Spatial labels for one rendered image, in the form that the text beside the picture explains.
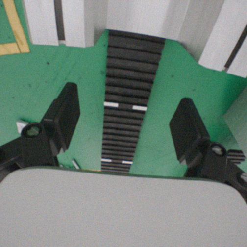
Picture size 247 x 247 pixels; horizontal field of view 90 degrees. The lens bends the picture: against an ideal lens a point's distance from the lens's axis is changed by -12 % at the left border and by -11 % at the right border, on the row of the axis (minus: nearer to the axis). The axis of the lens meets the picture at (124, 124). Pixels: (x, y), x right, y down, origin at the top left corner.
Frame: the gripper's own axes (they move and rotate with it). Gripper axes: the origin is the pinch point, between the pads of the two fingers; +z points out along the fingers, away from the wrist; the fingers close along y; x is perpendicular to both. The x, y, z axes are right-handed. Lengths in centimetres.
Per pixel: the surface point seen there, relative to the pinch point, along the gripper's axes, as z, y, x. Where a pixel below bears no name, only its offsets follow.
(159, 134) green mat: 6.6, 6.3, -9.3
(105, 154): 3.8, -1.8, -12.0
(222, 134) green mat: 6.6, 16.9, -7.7
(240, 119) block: 4.0, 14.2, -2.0
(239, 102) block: 5.7, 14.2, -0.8
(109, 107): 5.5, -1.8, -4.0
